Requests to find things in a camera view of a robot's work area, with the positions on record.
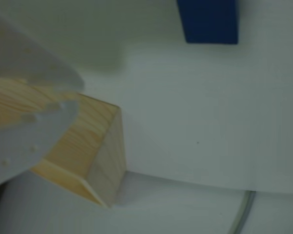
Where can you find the white wood-grain base board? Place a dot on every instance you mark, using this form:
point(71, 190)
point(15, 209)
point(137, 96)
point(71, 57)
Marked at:
point(210, 109)

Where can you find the small blue cube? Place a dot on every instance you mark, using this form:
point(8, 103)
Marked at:
point(210, 22)

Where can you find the light wooden open box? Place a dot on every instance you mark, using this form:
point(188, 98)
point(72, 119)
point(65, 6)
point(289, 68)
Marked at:
point(88, 146)

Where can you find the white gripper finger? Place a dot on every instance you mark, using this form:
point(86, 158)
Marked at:
point(27, 65)
point(27, 146)

